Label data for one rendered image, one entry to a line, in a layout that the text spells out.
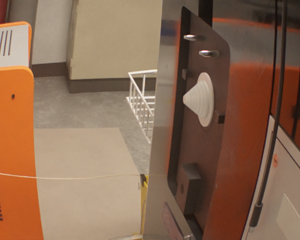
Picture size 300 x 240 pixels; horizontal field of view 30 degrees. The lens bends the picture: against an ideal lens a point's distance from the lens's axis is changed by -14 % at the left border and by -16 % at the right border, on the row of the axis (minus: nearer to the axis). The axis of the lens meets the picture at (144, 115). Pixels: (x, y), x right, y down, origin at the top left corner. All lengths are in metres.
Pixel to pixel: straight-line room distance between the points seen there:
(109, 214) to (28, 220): 0.30
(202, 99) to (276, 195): 0.24
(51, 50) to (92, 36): 0.49
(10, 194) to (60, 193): 0.36
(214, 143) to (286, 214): 0.25
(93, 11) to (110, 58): 0.36
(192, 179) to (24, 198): 0.48
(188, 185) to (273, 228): 0.27
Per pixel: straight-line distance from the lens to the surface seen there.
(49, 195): 1.47
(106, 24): 3.86
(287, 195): 0.49
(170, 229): 0.86
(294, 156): 0.47
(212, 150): 0.71
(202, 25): 0.73
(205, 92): 0.72
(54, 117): 3.65
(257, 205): 0.52
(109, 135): 1.79
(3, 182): 1.13
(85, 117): 3.66
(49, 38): 4.22
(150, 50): 3.97
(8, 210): 1.17
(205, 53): 0.68
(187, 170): 0.77
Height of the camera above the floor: 1.47
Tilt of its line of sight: 23 degrees down
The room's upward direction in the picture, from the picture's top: 4 degrees clockwise
